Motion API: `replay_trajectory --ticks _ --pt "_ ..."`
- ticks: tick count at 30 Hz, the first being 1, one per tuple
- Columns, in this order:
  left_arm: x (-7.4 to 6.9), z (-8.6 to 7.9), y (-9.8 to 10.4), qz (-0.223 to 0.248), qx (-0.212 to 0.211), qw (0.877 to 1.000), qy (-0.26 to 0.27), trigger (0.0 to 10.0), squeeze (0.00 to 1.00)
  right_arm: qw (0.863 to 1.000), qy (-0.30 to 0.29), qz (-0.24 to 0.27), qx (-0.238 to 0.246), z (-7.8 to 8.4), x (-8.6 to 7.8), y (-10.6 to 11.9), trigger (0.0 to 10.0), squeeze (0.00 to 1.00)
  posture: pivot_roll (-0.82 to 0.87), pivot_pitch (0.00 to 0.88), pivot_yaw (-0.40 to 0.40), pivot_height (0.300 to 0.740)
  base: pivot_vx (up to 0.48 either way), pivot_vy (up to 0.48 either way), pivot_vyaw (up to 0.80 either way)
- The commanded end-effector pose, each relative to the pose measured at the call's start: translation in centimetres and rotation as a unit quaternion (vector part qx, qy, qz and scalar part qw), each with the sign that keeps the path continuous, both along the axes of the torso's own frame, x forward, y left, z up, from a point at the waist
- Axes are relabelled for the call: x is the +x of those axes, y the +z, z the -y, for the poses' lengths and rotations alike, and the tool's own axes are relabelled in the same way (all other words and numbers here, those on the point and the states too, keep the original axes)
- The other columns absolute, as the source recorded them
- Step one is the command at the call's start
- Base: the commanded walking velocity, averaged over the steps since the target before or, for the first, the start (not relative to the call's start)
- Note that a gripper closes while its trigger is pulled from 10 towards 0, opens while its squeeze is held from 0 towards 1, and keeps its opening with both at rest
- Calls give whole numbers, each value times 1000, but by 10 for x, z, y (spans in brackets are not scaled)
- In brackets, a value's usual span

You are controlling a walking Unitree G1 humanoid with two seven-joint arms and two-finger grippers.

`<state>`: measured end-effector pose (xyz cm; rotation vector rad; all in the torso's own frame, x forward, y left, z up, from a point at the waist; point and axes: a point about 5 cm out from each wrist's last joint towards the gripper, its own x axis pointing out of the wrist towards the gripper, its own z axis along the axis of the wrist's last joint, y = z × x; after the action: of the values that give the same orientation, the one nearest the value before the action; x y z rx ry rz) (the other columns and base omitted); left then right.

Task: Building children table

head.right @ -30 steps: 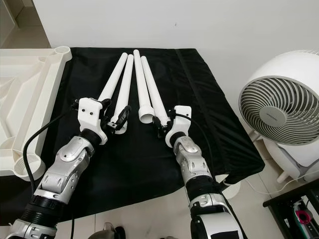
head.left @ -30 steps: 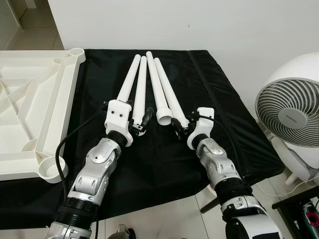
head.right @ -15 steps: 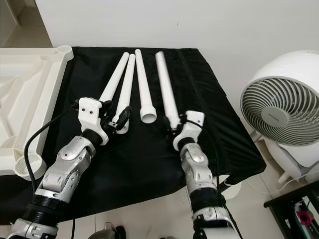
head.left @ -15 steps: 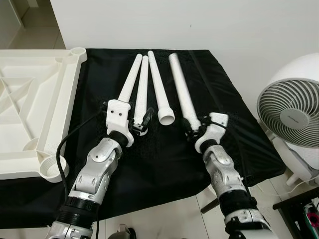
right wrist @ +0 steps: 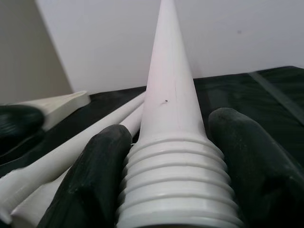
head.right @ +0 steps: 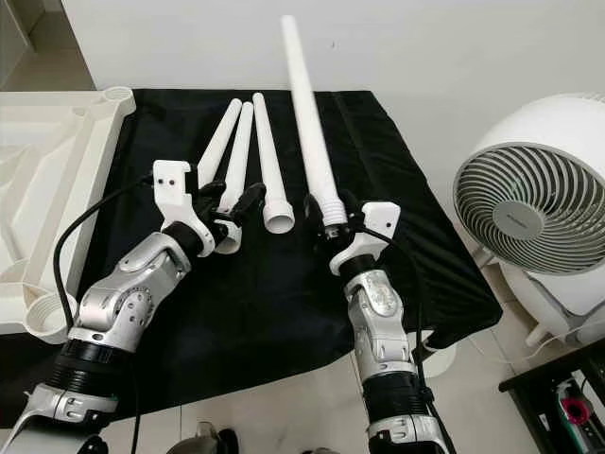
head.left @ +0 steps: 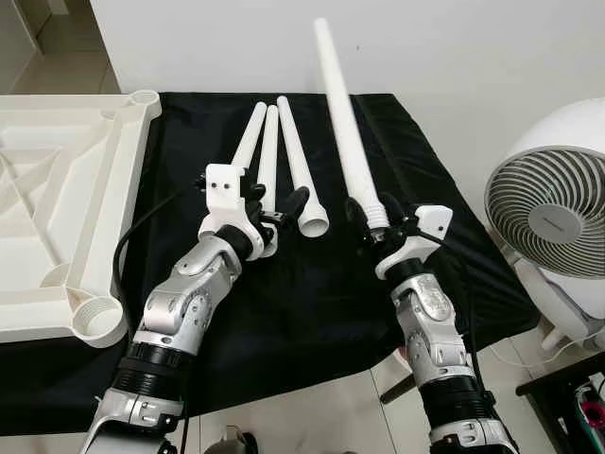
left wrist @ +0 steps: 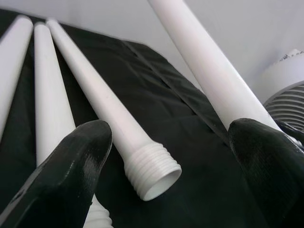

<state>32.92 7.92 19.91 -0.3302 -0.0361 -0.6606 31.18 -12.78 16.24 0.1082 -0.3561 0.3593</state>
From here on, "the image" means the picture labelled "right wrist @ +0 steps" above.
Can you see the white tapered plastic table leg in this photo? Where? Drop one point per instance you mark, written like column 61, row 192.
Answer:
column 171, row 95
column 71, row 145
column 35, row 206

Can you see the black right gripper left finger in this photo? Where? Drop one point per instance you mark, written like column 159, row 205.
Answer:
column 95, row 178

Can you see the white ribbed plastic table top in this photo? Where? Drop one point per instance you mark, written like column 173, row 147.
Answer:
column 66, row 104

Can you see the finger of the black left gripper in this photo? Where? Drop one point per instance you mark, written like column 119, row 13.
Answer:
column 19, row 118

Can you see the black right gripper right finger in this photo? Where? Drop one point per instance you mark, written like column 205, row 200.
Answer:
column 261, row 178

